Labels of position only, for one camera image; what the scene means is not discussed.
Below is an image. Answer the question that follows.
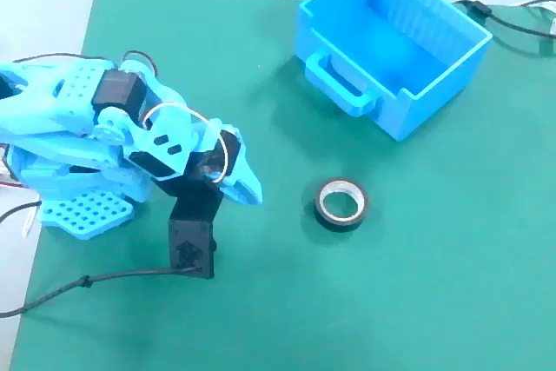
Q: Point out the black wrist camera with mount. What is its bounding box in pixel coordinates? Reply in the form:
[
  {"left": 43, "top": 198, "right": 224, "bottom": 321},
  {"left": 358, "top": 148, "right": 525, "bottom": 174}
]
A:
[{"left": 158, "top": 170, "right": 225, "bottom": 281}]

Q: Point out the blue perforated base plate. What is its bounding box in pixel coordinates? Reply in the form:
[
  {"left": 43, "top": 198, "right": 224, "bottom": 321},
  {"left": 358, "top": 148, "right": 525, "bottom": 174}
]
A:
[{"left": 38, "top": 190, "right": 136, "bottom": 241}]

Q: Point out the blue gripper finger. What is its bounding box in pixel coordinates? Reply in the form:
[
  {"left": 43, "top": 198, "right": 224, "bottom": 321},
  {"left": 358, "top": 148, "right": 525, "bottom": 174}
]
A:
[{"left": 221, "top": 156, "right": 264, "bottom": 207}]

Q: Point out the black electrical tape roll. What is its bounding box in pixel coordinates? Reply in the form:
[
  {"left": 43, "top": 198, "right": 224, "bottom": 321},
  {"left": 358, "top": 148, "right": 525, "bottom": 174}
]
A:
[{"left": 314, "top": 176, "right": 371, "bottom": 229}]

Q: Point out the thin white wire loop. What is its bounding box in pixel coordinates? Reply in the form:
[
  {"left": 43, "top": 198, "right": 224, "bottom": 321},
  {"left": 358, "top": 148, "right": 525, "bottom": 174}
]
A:
[{"left": 141, "top": 102, "right": 229, "bottom": 184}]

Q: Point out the green work mat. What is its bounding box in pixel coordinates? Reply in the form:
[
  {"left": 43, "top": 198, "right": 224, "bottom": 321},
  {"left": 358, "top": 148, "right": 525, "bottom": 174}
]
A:
[{"left": 8, "top": 0, "right": 556, "bottom": 371}]

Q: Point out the blue gripper body, black servo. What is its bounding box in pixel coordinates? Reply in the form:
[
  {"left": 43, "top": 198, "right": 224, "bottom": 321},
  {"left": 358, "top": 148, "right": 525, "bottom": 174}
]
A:
[{"left": 186, "top": 115, "right": 243, "bottom": 190}]

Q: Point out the thin black servo cable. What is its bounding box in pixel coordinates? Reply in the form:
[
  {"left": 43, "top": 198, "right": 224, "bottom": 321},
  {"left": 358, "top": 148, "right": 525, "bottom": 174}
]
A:
[{"left": 11, "top": 50, "right": 158, "bottom": 79}]

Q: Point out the blue plastic box with handle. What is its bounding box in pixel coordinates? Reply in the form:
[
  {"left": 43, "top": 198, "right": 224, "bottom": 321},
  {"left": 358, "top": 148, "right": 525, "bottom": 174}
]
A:
[{"left": 297, "top": 0, "right": 494, "bottom": 142}]

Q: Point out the black camera cable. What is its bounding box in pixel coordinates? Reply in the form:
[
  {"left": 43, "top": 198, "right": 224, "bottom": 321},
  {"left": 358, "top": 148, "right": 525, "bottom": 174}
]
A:
[{"left": 0, "top": 264, "right": 203, "bottom": 319}]

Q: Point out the white and red wire bundle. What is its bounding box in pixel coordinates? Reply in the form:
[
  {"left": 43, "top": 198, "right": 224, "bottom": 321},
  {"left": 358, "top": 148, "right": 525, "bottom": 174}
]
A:
[{"left": 0, "top": 144, "right": 43, "bottom": 238}]

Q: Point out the black cable with connector block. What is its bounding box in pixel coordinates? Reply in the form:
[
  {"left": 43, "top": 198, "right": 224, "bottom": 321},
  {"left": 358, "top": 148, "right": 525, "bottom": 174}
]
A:
[{"left": 453, "top": 0, "right": 556, "bottom": 38}]

